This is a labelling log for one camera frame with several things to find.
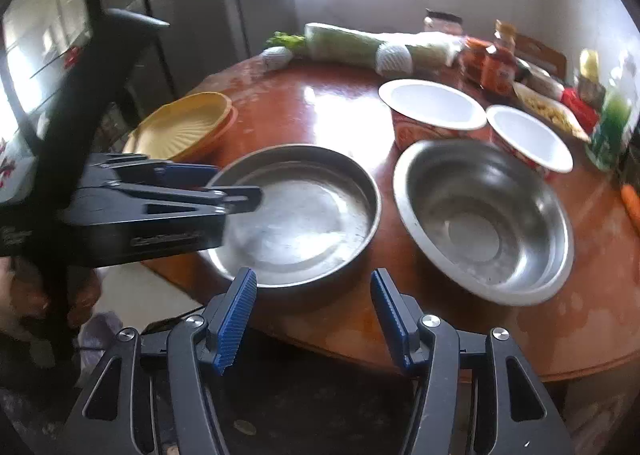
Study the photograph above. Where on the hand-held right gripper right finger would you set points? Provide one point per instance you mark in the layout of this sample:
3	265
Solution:
390	320

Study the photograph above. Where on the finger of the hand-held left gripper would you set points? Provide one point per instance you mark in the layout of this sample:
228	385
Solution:
185	175
240	198

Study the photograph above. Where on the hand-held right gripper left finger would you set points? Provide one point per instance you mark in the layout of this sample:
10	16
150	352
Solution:
235	320

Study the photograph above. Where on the orange plastic plate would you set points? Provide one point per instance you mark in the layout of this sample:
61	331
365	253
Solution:
227	122

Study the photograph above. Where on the shallow steel pan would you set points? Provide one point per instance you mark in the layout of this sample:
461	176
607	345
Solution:
310	215

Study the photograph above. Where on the white paper bowl red print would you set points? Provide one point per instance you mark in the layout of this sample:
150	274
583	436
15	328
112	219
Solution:
430	102
530	135

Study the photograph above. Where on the person's left hand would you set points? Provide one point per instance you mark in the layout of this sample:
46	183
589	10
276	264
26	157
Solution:
86	302

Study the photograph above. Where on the pale plastic bag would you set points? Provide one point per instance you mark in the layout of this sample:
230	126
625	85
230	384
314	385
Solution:
100	335

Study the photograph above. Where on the black angled bar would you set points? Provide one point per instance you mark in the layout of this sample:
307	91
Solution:
100	100

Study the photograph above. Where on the fruit in foam net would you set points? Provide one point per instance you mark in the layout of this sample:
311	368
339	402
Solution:
276	58
394	59

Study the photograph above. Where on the floral cloth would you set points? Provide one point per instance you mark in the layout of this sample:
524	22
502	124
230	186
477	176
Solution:
15	165

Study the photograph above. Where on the green lettuce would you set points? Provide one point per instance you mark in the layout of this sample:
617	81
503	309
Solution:
287	41

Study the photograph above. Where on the wrapped napa cabbage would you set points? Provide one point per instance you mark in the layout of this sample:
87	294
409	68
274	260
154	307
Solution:
345	42

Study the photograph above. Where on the glass door cabinet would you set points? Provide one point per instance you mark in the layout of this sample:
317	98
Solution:
40	35

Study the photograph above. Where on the white dish of food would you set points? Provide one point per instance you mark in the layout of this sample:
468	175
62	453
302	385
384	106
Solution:
550	115

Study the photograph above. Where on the clear jar with dark lid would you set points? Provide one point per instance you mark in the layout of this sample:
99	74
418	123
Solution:
442	25

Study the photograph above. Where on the carrot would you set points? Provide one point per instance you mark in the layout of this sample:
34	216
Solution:
631	205

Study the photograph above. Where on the red sauce jar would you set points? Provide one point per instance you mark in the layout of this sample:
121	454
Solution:
475	62

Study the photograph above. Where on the brown sauce bottle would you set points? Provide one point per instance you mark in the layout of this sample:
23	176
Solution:
497	70

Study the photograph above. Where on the red box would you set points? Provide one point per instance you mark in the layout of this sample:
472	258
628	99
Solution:
580	107

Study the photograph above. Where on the green liquid plastic bottle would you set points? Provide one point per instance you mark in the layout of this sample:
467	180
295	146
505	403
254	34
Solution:
610	130

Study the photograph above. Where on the wooden cutting board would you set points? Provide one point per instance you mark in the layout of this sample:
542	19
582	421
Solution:
545	55

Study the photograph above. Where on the yellow plastic container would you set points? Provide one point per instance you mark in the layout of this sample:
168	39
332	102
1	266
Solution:
589	65

